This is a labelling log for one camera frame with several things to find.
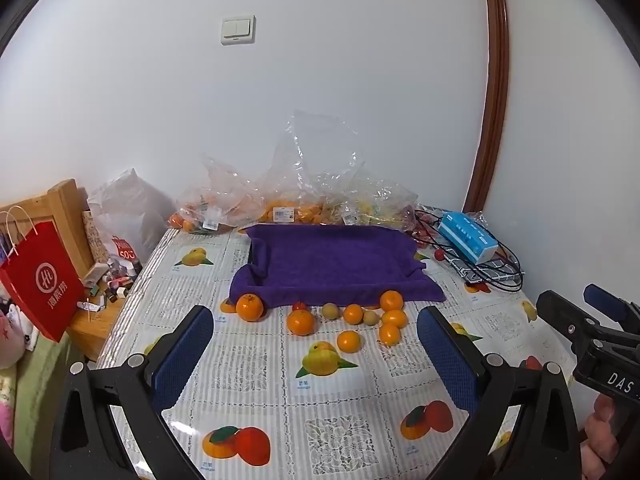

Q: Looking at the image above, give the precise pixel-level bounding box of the pink plush toy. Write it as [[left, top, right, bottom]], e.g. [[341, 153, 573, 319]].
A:
[[0, 305, 38, 371]]

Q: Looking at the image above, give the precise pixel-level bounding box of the blue tissue pack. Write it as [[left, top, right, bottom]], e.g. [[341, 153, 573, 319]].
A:
[[438, 211, 501, 264]]

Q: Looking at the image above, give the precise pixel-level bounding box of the person's right hand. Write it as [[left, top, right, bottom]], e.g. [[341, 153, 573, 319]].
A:
[[582, 397, 621, 480]]

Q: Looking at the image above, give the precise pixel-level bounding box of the bag of red fruit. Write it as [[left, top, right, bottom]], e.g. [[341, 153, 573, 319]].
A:
[[412, 205, 451, 248]]

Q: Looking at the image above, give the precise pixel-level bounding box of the wooden chair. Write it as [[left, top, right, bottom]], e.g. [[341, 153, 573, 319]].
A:
[[0, 178, 96, 281]]

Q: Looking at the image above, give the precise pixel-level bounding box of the clear bag of yellow fruit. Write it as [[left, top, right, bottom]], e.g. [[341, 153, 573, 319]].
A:
[[320, 170, 421, 231]]

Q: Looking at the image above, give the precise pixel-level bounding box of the red paper bag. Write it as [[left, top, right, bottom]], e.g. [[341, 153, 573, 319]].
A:
[[0, 205, 86, 343]]

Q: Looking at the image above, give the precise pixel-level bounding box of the clear plastic wrapper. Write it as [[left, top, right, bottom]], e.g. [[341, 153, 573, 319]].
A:
[[465, 210, 498, 241]]

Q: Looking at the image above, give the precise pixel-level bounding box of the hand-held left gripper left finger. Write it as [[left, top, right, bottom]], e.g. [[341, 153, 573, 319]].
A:
[[50, 304, 216, 480]]

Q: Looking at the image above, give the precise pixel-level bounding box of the fruit print tablecloth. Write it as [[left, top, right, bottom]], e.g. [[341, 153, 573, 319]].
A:
[[95, 205, 581, 480]]

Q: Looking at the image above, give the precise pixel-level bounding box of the red and white package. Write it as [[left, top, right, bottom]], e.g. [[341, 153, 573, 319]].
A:
[[111, 236, 138, 263]]

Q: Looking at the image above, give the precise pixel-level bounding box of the pile of small items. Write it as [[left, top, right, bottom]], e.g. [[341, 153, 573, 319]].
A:
[[75, 255, 143, 311]]

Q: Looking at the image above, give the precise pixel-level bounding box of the black cable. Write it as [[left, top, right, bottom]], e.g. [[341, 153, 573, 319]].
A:
[[415, 207, 526, 293]]

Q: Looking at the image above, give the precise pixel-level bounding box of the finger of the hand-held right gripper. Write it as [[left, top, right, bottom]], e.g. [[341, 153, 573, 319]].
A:
[[584, 284, 640, 333], [536, 290, 608, 356]]

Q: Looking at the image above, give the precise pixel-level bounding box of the large orange with stem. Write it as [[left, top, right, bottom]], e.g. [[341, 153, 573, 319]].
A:
[[235, 292, 266, 323]]

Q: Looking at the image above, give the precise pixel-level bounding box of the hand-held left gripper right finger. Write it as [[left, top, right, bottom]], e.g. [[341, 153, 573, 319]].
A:
[[416, 305, 583, 480]]

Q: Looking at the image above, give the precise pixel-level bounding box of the clear bag of tangerines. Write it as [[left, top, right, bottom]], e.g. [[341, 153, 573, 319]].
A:
[[170, 152, 271, 235]]

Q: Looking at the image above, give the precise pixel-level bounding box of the brown wooden door frame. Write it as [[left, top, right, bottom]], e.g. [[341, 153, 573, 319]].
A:
[[462, 0, 511, 213]]

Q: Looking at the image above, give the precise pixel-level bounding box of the white light switch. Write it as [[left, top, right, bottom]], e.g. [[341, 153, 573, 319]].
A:
[[220, 15, 257, 46]]

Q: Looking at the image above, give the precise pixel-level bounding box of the green blanket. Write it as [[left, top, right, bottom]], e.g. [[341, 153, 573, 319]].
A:
[[0, 335, 101, 480]]

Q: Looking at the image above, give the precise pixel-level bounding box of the purple towel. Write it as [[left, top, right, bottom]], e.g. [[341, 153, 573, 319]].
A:
[[229, 224, 447, 308]]

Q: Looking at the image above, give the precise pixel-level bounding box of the floral paper bag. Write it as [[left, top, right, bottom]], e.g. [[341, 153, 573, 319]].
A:
[[82, 210, 108, 266]]

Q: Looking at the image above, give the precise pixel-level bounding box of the clear bag of kumquats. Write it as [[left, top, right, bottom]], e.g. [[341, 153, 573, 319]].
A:
[[260, 110, 361, 226]]

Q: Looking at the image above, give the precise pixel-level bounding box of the white plastic bag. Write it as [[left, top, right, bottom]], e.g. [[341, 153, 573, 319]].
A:
[[87, 167, 176, 266]]

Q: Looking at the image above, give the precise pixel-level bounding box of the wooden nightstand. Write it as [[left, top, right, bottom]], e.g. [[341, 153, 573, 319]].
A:
[[67, 260, 143, 361]]

